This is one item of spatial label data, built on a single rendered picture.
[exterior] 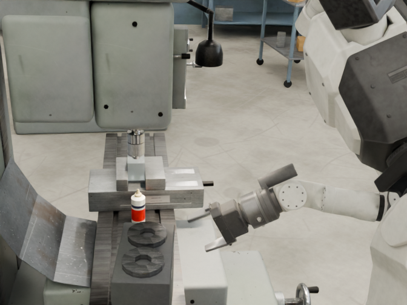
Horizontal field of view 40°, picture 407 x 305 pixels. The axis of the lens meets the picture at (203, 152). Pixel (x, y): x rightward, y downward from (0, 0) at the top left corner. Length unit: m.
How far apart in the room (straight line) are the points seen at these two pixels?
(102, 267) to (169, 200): 0.34
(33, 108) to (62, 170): 2.69
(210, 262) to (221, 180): 2.27
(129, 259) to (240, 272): 0.69
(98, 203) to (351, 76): 0.92
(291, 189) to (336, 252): 2.00
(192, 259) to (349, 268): 1.67
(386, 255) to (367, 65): 0.37
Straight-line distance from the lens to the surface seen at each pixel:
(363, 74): 1.08
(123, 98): 1.36
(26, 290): 1.79
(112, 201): 1.71
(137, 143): 1.49
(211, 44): 1.44
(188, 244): 1.73
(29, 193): 1.74
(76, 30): 1.29
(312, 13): 1.29
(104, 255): 1.55
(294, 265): 3.16
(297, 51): 5.96
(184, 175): 1.78
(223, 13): 7.36
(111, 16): 1.30
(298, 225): 3.50
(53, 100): 1.35
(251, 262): 1.87
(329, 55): 1.10
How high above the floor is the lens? 1.88
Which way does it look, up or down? 26 degrees down
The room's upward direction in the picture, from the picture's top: 3 degrees clockwise
